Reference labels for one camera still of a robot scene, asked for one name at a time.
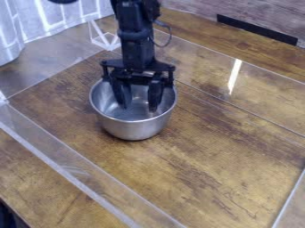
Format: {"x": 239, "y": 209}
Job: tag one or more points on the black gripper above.
{"x": 138, "y": 68}

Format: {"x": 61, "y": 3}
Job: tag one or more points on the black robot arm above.
{"x": 136, "y": 16}

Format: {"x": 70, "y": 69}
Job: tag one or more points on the silver metal pot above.
{"x": 134, "y": 123}

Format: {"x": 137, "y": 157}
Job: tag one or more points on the clear acrylic barrier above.
{"x": 224, "y": 168}

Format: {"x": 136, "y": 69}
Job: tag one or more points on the white curtain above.
{"x": 29, "y": 20}

